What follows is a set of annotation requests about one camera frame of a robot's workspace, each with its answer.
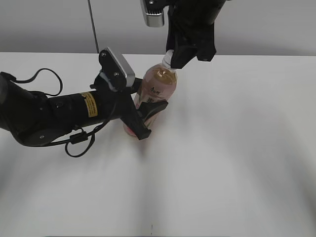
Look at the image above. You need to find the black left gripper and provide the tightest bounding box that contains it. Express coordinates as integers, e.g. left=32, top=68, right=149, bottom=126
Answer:
left=90, top=75, right=168, bottom=140

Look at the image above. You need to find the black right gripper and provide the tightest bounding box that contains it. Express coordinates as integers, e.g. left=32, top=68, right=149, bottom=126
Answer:
left=166, top=0, right=225, bottom=69

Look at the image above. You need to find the white bottle cap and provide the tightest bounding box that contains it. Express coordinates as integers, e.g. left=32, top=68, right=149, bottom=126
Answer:
left=161, top=49, right=177, bottom=72

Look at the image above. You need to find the pink peach tea bottle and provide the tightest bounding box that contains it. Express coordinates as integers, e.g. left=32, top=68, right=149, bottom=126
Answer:
left=122, top=62, right=178, bottom=137

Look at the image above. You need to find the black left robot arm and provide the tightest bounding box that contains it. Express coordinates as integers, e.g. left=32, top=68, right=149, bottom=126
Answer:
left=0, top=72, right=168, bottom=147

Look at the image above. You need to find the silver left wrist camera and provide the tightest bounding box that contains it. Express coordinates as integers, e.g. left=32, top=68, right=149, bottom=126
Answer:
left=99, top=47, right=135, bottom=92

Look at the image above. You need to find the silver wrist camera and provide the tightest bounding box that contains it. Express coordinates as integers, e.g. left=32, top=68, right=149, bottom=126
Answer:
left=99, top=47, right=135, bottom=92
left=140, top=0, right=169, bottom=28

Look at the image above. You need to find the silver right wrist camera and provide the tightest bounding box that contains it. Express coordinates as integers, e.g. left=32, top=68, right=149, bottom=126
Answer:
left=140, top=0, right=169, bottom=28

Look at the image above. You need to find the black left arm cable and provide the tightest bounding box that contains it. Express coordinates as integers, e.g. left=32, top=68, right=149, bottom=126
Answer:
left=12, top=68, right=117, bottom=158

